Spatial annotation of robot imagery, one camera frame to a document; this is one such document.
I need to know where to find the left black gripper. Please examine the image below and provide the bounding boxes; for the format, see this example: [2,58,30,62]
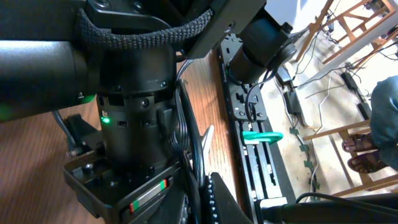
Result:
[63,114,187,223]

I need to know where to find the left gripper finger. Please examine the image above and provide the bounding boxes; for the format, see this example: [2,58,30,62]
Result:
[201,172,253,224]

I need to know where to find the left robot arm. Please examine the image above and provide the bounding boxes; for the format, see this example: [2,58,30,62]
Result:
[1,1,295,223]

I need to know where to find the black power adapter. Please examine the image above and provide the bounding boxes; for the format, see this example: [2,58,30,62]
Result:
[284,91,302,115]

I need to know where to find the person's sandaled feet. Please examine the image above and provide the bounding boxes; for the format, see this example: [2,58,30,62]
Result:
[341,133,387,174]

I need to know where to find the person's blue jeans leg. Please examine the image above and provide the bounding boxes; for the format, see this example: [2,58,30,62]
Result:
[370,76,397,170]

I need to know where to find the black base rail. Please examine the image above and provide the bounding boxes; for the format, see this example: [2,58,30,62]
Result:
[217,34,295,223]

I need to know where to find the green clamp handle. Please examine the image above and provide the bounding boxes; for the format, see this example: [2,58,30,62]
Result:
[242,131,284,145]

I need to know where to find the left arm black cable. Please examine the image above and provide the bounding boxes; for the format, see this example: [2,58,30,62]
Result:
[261,192,398,224]

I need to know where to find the wooden chair frame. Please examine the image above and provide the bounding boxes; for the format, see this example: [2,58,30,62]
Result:
[294,0,397,197]

